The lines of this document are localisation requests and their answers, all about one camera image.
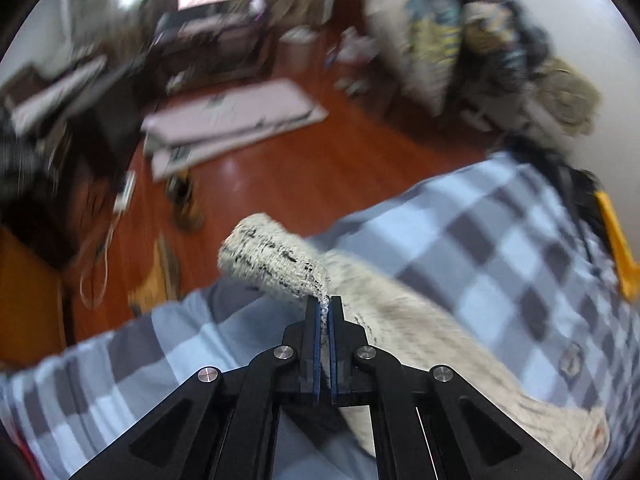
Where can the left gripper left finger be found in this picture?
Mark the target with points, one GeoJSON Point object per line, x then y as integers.
{"type": "Point", "coordinates": [221, 425]}

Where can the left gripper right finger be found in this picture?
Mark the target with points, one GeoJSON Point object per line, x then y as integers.
{"type": "Point", "coordinates": [429, 424]}

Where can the cream plaid shirt jacket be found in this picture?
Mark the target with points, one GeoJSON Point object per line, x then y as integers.
{"type": "Point", "coordinates": [260, 252]}

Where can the blue checkered bed sheet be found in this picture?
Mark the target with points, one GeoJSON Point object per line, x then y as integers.
{"type": "Point", "coordinates": [491, 244]}

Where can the yellow cloth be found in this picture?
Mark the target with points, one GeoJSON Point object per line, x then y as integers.
{"type": "Point", "coordinates": [627, 267]}

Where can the white floor mat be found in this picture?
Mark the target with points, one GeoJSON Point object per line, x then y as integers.
{"type": "Point", "coordinates": [182, 136]}

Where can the beige box fan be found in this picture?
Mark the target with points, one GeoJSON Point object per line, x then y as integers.
{"type": "Point", "coordinates": [567, 96]}

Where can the dark wooden tv stand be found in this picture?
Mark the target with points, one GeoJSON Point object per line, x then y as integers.
{"type": "Point", "coordinates": [212, 43]}

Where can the white waste bin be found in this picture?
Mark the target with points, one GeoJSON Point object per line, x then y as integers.
{"type": "Point", "coordinates": [296, 48]}

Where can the pile of bedding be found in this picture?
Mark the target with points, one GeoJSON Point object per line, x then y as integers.
{"type": "Point", "coordinates": [438, 48]}

